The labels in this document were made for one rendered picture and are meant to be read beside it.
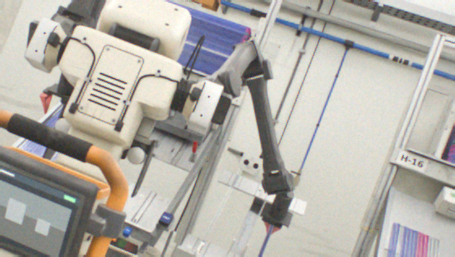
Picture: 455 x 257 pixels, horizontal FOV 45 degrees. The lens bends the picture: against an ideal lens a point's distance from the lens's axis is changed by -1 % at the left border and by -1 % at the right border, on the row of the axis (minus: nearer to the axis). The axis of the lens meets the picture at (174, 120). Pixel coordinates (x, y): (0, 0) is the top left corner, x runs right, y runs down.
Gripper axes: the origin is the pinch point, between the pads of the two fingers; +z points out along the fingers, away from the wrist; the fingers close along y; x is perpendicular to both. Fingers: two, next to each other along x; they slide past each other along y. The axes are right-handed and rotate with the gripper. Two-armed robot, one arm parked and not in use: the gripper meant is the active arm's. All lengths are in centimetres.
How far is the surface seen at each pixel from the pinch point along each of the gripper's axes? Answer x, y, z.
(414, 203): -52, -50, 6
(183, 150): -32, 46, 10
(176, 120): -41, 54, 4
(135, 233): 15.9, 43.6, 12.8
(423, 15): -227, -40, -1
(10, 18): -95, 181, 25
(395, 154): -62, -36, -6
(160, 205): 0.6, 40.9, 10.5
